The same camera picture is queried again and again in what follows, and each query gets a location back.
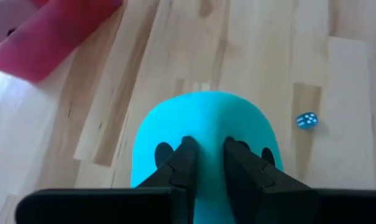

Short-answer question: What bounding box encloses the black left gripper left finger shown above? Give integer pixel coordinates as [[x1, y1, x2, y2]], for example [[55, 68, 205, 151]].
[[15, 136, 199, 224]]

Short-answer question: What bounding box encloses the large green foam die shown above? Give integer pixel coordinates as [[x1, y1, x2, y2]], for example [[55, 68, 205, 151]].
[[130, 90, 285, 224]]

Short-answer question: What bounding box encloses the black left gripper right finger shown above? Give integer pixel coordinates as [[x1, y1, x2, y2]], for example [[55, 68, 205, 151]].
[[223, 136, 376, 224]]

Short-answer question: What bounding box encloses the pink foam die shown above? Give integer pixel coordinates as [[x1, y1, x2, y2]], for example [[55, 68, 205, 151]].
[[0, 0, 41, 52]]

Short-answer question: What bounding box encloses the pink translucent plastic bin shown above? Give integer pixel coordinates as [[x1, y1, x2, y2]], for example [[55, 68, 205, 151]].
[[0, 0, 124, 85]]

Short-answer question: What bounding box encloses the small cyan translucent die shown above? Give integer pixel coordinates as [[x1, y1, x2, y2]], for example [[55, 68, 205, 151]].
[[295, 111, 319, 130]]

